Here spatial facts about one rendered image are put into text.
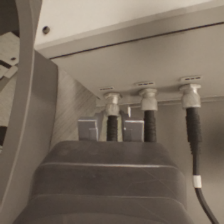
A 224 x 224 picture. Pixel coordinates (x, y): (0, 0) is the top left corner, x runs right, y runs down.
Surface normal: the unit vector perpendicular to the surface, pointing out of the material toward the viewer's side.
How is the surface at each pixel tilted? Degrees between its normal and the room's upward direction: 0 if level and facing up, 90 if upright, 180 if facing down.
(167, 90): 132
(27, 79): 90
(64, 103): 90
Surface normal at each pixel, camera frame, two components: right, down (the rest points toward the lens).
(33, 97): 0.94, -0.07
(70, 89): -0.34, -0.25
